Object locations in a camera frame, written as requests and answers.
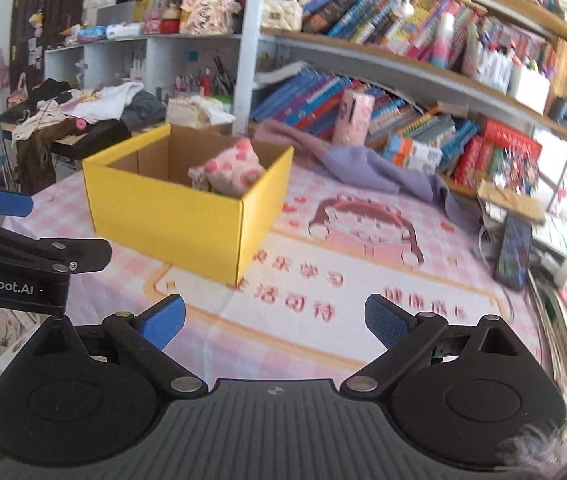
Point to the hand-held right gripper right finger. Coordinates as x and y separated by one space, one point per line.
388 319

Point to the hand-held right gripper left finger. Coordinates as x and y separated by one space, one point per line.
163 321

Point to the yellow cardboard box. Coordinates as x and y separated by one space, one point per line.
163 225

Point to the pink plush pig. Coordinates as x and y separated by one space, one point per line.
233 170

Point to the pink checked printed tablecloth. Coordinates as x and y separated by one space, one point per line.
313 285

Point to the pile of clothes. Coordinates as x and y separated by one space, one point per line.
98 105

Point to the black smartphone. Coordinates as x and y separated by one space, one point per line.
513 255

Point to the purple cloth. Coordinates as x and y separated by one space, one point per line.
363 165

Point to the orange white box stack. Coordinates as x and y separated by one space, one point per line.
411 155

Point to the brown paper envelopes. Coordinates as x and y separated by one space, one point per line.
511 202

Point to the pile of books and papers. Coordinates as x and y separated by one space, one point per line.
558 325

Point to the cream tissue pack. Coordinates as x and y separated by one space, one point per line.
193 112

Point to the white plug device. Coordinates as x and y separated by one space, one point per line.
563 270

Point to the colourful beaded ornament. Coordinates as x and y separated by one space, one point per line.
511 172

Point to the grey fluffy sleeve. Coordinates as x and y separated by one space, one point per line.
533 452

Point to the dark wooden door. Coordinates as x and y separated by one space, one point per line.
48 10

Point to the pink cylindrical tumbler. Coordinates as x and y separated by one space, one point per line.
353 117

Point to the white flat box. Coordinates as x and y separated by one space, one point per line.
124 31

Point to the red book set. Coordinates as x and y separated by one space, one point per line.
503 140

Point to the row of slanted shelf books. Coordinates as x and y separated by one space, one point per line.
303 100

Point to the red round jar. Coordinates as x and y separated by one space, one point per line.
169 22

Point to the white wooden bookshelf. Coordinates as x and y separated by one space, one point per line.
248 60

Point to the white pen storage box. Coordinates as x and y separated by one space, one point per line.
528 90

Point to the black box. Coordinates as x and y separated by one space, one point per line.
562 114

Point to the pink floral doll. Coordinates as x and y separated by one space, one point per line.
208 7

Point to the row of colourful paperbacks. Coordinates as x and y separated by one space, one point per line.
363 10

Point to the white quilted handbag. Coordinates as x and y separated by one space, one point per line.
282 12

